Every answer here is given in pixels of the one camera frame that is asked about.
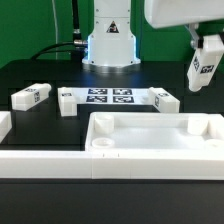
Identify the white desk top tray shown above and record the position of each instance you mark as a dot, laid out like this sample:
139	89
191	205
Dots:
137	131

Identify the black vertical cable connector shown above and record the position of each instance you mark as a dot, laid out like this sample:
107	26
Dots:
76	24

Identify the white front fence bar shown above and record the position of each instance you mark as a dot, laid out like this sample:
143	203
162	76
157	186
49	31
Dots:
87	165

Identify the white left fence block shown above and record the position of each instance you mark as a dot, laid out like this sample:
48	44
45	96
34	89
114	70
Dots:
5	124

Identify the white sheet with tags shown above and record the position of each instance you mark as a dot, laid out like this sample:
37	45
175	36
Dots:
127	96

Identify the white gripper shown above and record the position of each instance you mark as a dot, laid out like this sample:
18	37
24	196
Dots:
168	13

